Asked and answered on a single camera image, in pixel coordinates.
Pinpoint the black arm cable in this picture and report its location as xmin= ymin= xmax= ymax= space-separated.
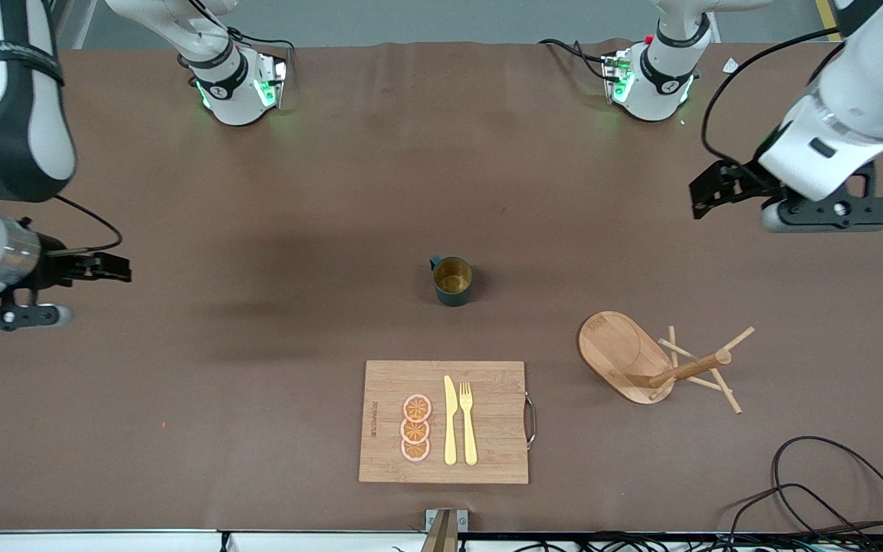
xmin=701 ymin=27 xmax=847 ymax=168
xmin=53 ymin=194 xmax=123 ymax=255

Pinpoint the dark green cup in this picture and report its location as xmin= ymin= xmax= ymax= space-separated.
xmin=430 ymin=255 xmax=474 ymax=307

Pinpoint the wooden cutting board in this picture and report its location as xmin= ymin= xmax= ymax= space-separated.
xmin=358 ymin=360 xmax=538 ymax=485

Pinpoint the black looped cable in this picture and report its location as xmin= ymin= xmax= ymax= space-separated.
xmin=725 ymin=435 xmax=883 ymax=552

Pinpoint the yellow plastic knife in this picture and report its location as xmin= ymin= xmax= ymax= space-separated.
xmin=443 ymin=375 xmax=459 ymax=466

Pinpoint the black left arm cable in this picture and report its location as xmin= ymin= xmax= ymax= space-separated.
xmin=701 ymin=27 xmax=847 ymax=168

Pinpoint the wooden cup rack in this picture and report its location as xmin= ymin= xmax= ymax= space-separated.
xmin=577 ymin=310 xmax=757 ymax=416

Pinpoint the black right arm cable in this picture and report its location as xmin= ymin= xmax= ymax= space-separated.
xmin=53 ymin=194 xmax=123 ymax=255

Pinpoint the brown table cover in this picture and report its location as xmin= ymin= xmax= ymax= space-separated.
xmin=0 ymin=38 xmax=883 ymax=534

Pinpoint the metal bracket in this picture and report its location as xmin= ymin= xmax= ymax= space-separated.
xmin=425 ymin=508 xmax=469 ymax=552

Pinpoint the yellow plastic fork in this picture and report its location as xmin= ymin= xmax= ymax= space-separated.
xmin=459 ymin=382 xmax=479 ymax=466

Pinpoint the black base cable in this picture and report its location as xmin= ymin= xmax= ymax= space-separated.
xmin=539 ymin=38 xmax=612 ymax=82
xmin=187 ymin=0 xmax=295 ymax=77

